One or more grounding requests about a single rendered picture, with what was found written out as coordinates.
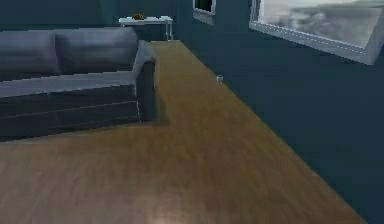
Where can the grey sofa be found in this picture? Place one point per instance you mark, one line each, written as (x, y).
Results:
(70, 83)

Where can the large white-framed window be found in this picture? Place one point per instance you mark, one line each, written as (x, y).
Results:
(320, 23)

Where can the brown object on table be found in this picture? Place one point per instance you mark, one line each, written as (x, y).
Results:
(138, 16)

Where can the white side table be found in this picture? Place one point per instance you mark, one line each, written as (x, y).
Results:
(146, 20)

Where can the small white-framed window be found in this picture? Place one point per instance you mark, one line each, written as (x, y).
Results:
(204, 9)

